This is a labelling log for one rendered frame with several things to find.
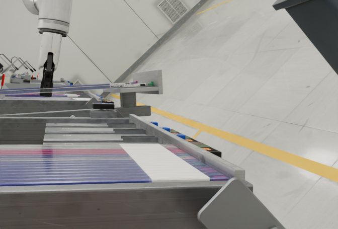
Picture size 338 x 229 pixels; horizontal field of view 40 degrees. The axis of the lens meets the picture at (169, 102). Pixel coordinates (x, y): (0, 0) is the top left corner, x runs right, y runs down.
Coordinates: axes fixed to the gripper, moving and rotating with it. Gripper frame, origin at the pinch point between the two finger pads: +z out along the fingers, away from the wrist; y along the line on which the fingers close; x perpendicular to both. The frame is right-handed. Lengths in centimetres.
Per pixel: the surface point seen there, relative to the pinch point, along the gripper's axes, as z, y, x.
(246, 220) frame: 9, 95, 16
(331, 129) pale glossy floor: 3, -35, 116
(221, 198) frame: 7, 95, 14
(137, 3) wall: -176, -710, 153
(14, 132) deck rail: 10.5, 22.0, -6.1
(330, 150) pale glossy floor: 11, -24, 109
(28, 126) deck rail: 8.9, 22.1, -3.1
